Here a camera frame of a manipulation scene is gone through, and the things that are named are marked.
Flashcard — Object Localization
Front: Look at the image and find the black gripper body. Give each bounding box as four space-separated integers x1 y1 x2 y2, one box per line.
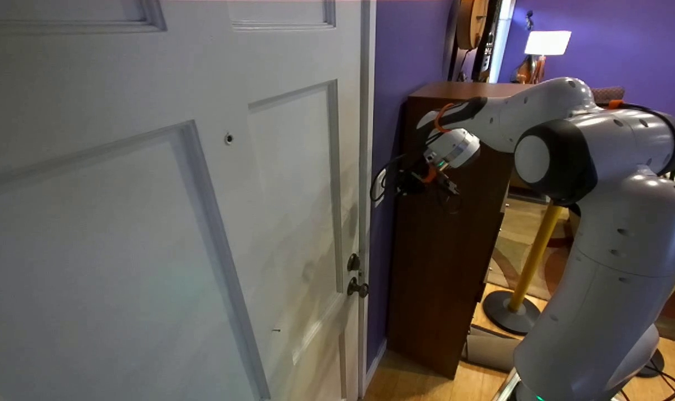
396 168 456 196

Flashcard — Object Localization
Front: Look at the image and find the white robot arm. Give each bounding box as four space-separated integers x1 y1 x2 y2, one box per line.
388 78 675 401

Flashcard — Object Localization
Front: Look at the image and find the dark brown wooden cabinet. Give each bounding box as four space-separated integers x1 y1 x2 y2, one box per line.
386 78 555 382

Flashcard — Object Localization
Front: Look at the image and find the silver deadbolt lock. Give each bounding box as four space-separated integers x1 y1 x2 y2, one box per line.
347 254 361 273

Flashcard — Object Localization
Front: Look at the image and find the silver round door knob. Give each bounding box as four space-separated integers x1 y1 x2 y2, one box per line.
347 277 370 298

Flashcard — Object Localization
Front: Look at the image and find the grey floor mat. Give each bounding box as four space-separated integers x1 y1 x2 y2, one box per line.
461 328 519 373

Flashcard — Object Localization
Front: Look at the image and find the white panel door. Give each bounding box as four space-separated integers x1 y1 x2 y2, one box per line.
0 0 361 401

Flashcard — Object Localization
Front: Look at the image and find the white wall light switch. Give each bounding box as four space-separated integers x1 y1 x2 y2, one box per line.
370 168 388 208

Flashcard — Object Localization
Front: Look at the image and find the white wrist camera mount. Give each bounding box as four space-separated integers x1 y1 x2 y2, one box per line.
423 129 479 172

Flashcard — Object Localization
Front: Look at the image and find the white door frame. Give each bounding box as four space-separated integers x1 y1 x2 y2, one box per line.
357 0 376 401

